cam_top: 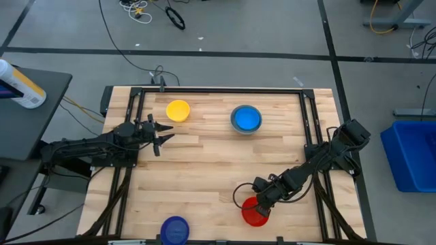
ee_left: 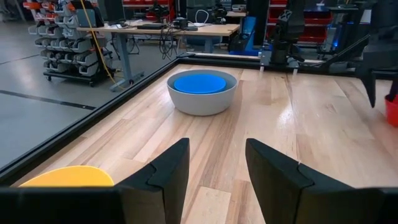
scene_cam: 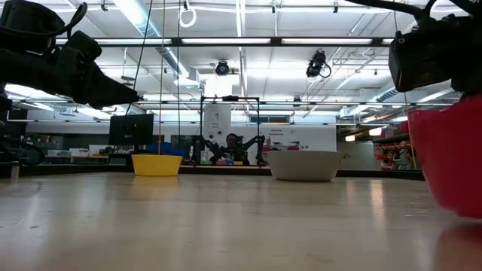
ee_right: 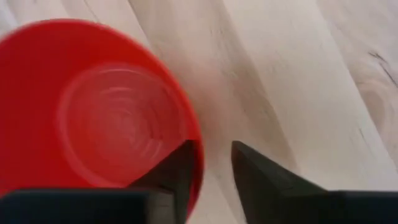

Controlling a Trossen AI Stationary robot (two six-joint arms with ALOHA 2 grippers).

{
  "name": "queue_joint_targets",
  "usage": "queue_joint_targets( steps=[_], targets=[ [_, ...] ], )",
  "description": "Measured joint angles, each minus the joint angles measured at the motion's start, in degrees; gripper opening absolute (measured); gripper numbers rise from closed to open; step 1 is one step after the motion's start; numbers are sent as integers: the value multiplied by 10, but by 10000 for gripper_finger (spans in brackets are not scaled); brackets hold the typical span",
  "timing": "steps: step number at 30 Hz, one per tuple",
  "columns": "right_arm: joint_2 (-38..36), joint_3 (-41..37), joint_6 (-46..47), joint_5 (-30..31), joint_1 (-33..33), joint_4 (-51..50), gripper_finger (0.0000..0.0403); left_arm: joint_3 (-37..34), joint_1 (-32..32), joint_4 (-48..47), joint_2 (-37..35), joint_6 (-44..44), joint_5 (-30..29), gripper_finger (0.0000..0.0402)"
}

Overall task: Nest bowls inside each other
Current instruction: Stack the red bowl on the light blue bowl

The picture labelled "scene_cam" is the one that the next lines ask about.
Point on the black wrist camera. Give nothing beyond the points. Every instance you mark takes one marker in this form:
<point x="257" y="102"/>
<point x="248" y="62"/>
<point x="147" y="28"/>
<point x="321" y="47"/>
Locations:
<point x="83" y="47"/>
<point x="418" y="62"/>

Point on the black overhead frame beam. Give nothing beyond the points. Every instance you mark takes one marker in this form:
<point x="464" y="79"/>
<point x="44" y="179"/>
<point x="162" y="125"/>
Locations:
<point x="226" y="41"/>

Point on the black background robot arm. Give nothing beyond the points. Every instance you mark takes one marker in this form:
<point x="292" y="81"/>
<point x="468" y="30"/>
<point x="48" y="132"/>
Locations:
<point x="256" y="145"/>
<point x="209" y="147"/>

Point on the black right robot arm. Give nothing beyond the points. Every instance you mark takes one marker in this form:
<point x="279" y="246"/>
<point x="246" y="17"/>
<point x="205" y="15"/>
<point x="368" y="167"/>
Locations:
<point x="399" y="8"/>

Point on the black metal frame rig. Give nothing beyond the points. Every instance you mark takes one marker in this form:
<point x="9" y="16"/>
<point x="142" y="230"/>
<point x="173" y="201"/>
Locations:
<point x="230" y="98"/>

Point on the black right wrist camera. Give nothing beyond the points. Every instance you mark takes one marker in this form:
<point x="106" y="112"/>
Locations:
<point x="418" y="62"/>

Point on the yellow plastic bowl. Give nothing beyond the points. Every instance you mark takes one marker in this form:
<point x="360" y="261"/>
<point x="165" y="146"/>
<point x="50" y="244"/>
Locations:
<point x="157" y="165"/>

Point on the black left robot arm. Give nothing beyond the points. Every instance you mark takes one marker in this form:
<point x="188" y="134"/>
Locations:
<point x="26" y="22"/>

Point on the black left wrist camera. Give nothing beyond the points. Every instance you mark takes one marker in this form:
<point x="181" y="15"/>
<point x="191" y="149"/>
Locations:
<point x="83" y="47"/>

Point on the black table edge rail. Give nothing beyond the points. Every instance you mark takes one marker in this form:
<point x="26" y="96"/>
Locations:
<point x="75" y="170"/>

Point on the storage shelf with red items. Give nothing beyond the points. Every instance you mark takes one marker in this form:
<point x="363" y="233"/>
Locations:
<point x="393" y="152"/>

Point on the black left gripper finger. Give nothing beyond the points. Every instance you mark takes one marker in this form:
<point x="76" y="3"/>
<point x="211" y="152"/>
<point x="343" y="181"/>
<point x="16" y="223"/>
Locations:
<point x="109" y="92"/>

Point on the white plastic bowl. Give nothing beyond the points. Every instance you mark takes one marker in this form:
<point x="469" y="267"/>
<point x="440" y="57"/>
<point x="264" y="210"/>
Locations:
<point x="303" y="165"/>

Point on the round black overhead camera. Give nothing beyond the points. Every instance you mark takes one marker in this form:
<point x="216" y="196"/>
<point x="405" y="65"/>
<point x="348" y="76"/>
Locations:
<point x="222" y="68"/>

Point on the person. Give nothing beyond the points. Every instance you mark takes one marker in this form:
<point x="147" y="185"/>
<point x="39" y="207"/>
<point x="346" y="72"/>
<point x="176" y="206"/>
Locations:
<point x="232" y="148"/>

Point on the black computer monitor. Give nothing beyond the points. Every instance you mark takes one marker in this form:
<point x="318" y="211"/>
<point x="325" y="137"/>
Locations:
<point x="131" y="130"/>

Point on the red plastic bowl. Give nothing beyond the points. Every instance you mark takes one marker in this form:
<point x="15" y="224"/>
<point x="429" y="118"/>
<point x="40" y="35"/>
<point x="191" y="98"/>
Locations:
<point x="452" y="158"/>

